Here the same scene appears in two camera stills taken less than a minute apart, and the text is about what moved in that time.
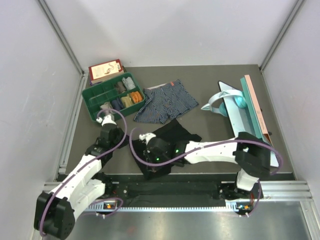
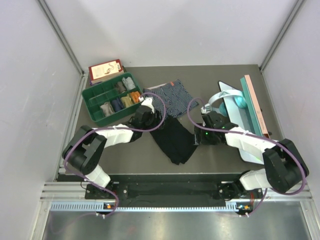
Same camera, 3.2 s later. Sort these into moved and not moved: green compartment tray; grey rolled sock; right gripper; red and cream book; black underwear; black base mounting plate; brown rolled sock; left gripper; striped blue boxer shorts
Moved: left gripper; right gripper; black underwear
Not moved: brown rolled sock; green compartment tray; grey rolled sock; striped blue boxer shorts; black base mounting plate; red and cream book
